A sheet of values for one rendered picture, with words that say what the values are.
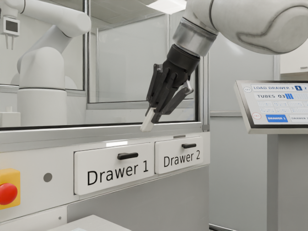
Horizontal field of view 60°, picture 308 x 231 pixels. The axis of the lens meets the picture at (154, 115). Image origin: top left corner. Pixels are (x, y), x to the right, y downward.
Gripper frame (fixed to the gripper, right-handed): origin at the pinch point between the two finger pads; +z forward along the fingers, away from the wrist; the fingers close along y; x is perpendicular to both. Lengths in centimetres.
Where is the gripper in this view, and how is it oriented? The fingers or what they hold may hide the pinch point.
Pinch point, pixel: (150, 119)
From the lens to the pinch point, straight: 70.2
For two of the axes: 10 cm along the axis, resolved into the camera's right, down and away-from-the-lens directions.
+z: -4.3, 8.2, 3.8
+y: -6.1, -5.8, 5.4
